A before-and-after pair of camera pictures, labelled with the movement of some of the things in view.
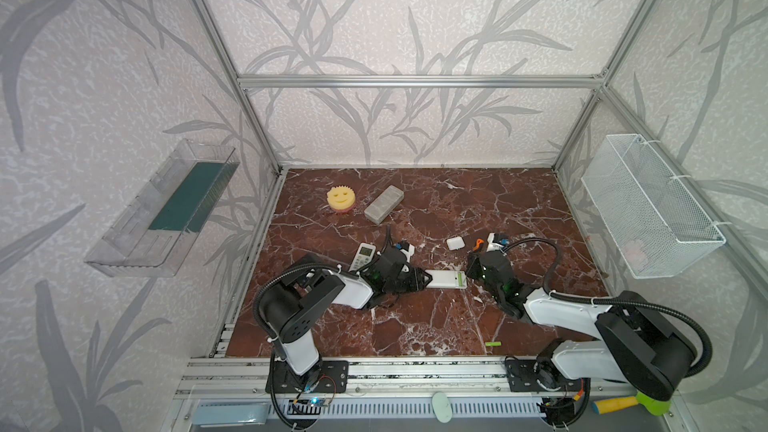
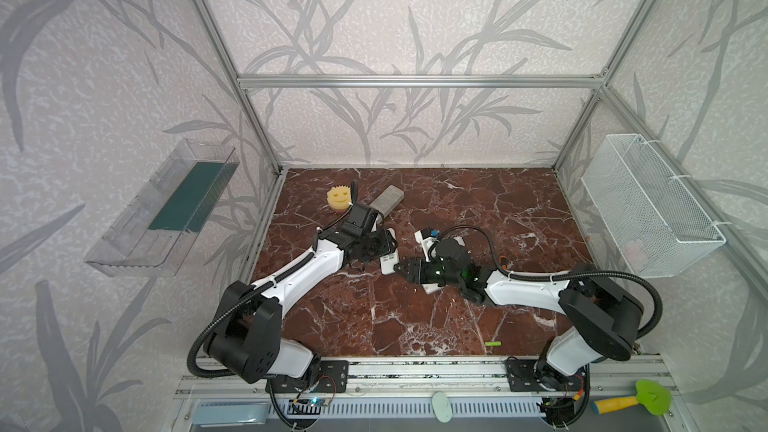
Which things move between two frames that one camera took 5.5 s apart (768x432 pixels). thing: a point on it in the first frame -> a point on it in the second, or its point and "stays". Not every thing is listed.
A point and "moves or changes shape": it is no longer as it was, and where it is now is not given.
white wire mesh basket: (660, 232) stays
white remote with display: (363, 256) moves or changes shape
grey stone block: (378, 210) stays
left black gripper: (411, 277) -> (372, 240)
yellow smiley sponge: (341, 199) stays
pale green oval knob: (442, 408) stays
